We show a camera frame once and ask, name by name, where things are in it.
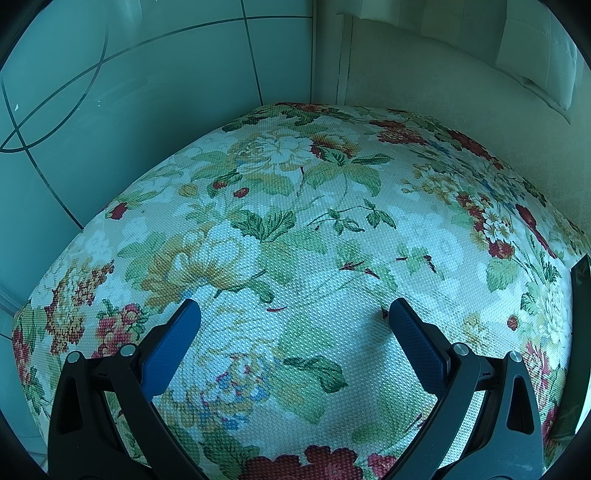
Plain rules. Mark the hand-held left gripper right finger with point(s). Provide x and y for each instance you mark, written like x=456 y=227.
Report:
x=418 y=346

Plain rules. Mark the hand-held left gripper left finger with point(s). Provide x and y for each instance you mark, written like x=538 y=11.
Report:
x=171 y=346

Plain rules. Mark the floral bed cover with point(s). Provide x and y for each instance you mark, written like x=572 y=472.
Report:
x=300 y=240

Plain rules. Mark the white curtain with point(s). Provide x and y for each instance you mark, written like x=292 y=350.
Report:
x=508 y=41

